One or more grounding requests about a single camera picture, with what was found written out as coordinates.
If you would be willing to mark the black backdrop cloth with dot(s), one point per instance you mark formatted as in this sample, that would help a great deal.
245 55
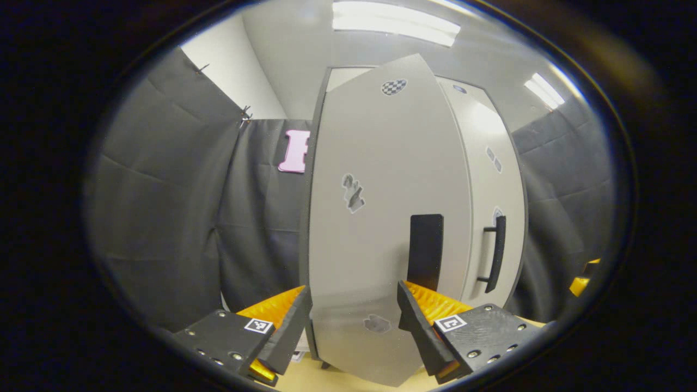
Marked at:
163 190

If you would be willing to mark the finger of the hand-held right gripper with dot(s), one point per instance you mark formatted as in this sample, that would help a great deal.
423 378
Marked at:
581 284

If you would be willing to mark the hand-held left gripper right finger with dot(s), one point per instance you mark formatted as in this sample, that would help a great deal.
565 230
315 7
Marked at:
422 340

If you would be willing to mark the gray cabinet door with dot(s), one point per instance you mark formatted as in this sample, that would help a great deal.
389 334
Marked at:
381 152
484 130

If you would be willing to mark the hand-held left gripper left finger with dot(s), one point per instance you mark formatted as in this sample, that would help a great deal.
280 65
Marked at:
291 337

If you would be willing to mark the large ceiling light panel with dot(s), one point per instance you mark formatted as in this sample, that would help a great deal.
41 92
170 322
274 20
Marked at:
397 22

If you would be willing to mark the small ceiling light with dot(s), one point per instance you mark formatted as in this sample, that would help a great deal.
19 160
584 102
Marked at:
544 90

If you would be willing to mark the gray shoe cabinet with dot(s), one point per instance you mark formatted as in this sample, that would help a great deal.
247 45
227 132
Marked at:
340 76

